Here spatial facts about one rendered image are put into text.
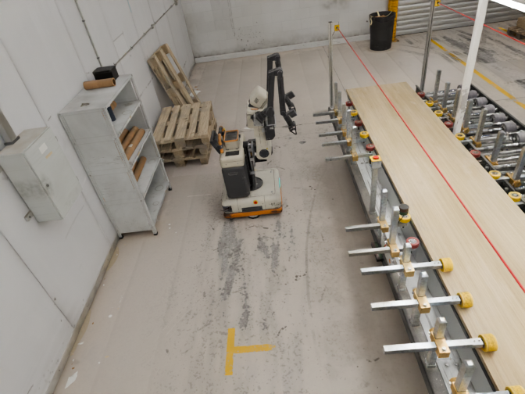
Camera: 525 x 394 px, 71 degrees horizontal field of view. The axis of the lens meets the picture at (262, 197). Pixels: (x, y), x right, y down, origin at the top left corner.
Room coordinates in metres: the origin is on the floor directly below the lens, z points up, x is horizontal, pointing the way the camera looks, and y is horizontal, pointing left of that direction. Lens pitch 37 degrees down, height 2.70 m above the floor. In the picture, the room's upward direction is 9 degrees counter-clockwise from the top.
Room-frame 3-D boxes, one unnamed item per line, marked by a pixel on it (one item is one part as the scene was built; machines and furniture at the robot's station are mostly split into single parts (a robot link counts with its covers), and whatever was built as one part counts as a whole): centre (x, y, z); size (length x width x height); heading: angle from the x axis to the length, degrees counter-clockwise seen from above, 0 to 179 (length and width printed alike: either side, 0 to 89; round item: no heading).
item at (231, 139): (3.52, 0.22, 0.87); 0.23 x 0.15 x 0.11; 175
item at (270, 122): (3.49, -0.18, 0.99); 0.28 x 0.16 x 0.22; 175
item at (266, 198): (3.51, 0.11, 0.16); 0.67 x 0.64 x 0.25; 85
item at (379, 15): (8.44, -3.18, 0.36); 0.59 x 0.58 x 0.73; 175
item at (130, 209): (3.68, 1.43, 0.78); 0.90 x 0.45 x 1.55; 175
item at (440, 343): (0.94, -0.74, 0.95); 0.14 x 0.06 x 0.05; 175
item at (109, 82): (3.79, 1.43, 1.59); 0.30 x 0.08 x 0.08; 85
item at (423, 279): (1.21, -0.76, 0.90); 0.04 x 0.04 x 0.48; 85
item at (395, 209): (1.71, -0.81, 0.93); 0.04 x 0.04 x 0.48; 85
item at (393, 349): (0.92, -0.71, 0.95); 0.50 x 0.04 x 0.04; 85
